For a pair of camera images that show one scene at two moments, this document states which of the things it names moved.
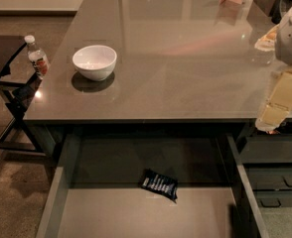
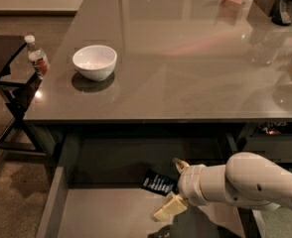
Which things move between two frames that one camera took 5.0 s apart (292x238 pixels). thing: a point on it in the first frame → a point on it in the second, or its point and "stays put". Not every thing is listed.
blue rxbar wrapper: (156, 180) stays put
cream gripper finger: (286, 95) → (190, 186)
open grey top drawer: (96, 189) stays put
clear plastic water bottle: (38, 57) stays put
